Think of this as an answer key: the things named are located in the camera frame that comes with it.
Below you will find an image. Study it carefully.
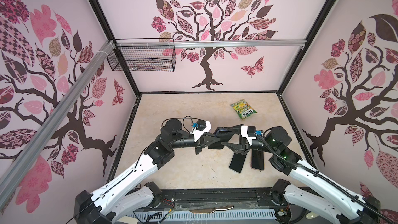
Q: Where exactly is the black phone case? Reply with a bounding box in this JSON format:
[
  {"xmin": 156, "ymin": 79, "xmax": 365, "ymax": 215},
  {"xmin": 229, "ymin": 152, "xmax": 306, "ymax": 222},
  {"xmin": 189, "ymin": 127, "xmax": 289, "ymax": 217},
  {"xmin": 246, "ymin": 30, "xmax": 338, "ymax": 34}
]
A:
[{"xmin": 207, "ymin": 136, "xmax": 233, "ymax": 149}]

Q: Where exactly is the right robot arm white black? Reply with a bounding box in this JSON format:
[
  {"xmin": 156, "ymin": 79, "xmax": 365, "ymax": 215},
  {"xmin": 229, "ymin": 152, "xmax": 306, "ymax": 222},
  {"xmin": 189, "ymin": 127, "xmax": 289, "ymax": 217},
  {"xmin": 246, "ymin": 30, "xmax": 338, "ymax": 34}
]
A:
[{"xmin": 216, "ymin": 125, "xmax": 381, "ymax": 224}]

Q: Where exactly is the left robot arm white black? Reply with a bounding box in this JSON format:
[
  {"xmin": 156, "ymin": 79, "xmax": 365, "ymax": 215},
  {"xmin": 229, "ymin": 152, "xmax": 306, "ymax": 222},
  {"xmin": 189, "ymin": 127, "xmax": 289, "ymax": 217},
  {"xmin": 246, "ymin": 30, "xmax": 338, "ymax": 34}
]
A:
[{"xmin": 73, "ymin": 118, "xmax": 241, "ymax": 224}]

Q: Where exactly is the black phone middle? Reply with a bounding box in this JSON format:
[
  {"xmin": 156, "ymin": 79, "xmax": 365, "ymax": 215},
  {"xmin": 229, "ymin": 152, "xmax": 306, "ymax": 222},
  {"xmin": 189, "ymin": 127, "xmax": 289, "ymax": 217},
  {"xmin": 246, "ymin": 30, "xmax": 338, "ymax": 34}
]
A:
[{"xmin": 229, "ymin": 153, "xmax": 247, "ymax": 173}]

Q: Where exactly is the black phone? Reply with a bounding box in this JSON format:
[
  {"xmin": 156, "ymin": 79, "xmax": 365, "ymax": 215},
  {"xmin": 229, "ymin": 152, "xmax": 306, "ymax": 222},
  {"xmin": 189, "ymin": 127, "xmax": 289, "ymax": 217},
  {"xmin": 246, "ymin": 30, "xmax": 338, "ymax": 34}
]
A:
[
  {"xmin": 251, "ymin": 149, "xmax": 264, "ymax": 171},
  {"xmin": 229, "ymin": 153, "xmax": 247, "ymax": 173}
]

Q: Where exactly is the black phone right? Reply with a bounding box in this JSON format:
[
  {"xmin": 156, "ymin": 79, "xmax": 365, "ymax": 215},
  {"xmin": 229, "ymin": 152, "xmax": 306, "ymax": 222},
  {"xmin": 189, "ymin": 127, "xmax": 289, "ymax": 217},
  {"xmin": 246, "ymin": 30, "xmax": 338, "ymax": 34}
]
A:
[{"xmin": 251, "ymin": 149, "xmax": 264, "ymax": 171}]

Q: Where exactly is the green snack packet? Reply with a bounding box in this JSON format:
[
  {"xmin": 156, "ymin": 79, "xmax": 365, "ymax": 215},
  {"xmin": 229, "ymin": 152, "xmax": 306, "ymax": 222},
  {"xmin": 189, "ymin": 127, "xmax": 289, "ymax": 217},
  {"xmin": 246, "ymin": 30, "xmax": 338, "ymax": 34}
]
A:
[{"xmin": 230, "ymin": 100, "xmax": 257, "ymax": 120}]

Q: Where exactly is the wooden knife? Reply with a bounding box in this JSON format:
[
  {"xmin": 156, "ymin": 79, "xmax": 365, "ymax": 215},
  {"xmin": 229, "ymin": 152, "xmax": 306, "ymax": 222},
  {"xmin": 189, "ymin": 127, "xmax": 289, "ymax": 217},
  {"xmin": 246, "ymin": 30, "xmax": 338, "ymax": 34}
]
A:
[{"xmin": 189, "ymin": 205, "xmax": 235, "ymax": 214}]

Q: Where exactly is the white peeler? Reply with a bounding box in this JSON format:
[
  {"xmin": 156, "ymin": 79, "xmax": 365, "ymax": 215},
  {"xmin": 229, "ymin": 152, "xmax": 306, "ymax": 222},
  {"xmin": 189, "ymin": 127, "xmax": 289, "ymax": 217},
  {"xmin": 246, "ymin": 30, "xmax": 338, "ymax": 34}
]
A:
[{"xmin": 306, "ymin": 212, "xmax": 317, "ymax": 219}]

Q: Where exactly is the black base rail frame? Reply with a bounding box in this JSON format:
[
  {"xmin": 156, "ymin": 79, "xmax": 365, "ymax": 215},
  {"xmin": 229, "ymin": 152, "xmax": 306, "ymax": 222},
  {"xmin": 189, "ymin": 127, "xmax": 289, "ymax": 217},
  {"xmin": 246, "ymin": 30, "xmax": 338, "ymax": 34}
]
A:
[{"xmin": 133, "ymin": 186, "xmax": 353, "ymax": 224}]

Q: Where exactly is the white slotted cable duct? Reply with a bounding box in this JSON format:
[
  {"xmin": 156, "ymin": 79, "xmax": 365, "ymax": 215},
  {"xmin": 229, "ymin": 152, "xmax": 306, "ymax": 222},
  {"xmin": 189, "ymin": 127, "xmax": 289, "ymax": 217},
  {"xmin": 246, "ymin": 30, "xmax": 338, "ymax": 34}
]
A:
[{"xmin": 128, "ymin": 209, "xmax": 276, "ymax": 224}]

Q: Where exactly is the black wire basket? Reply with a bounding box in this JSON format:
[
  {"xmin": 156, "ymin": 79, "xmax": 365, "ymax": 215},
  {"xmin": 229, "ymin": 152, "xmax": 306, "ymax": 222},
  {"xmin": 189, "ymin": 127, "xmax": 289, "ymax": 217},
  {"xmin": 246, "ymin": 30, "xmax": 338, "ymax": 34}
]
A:
[{"xmin": 107, "ymin": 37, "xmax": 177, "ymax": 72}]

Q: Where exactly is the aluminium rail back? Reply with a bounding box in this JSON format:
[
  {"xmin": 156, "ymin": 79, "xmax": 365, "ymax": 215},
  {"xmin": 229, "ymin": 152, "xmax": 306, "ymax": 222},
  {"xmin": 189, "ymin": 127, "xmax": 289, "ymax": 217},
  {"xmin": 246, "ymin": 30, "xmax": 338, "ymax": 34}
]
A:
[{"xmin": 117, "ymin": 39, "xmax": 307, "ymax": 48}]

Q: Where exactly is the aluminium rail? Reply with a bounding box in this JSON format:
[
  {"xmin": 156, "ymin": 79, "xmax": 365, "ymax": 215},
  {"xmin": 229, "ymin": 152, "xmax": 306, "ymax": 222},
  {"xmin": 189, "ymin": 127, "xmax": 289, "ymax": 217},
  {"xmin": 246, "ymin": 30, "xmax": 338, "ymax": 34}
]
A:
[
  {"xmin": 1, "ymin": 40, "xmax": 115, "ymax": 207},
  {"xmin": 117, "ymin": 39, "xmax": 307, "ymax": 48}
]

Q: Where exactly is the aluminium rail left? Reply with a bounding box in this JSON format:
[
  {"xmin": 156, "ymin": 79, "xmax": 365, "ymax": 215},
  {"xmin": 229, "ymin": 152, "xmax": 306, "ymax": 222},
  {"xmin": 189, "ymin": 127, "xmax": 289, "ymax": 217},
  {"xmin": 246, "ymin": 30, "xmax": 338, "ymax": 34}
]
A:
[{"xmin": 1, "ymin": 40, "xmax": 115, "ymax": 207}]

